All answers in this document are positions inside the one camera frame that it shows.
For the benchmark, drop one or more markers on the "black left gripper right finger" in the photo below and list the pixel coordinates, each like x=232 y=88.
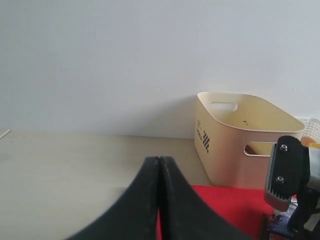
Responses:
x=183 y=215

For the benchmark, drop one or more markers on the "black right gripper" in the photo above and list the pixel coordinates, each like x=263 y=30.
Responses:
x=305 y=220

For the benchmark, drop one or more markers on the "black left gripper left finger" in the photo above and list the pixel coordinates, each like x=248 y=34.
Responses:
x=134 y=215

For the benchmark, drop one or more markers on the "orange fried chicken piece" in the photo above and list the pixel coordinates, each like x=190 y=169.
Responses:
x=307 y=141

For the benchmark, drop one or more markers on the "blue white milk carton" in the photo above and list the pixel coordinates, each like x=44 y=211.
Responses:
x=278 y=223

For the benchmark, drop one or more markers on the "white perforated plastic basket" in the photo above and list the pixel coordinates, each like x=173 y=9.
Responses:
x=312 y=128

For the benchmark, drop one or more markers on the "red table cloth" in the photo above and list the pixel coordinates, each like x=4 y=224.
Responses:
x=242 y=208

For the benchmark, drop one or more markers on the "cream plastic bin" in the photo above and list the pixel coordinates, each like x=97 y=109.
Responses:
x=225 y=123

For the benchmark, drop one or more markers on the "dark wooden chopstick upper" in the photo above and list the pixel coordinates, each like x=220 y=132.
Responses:
x=264 y=233

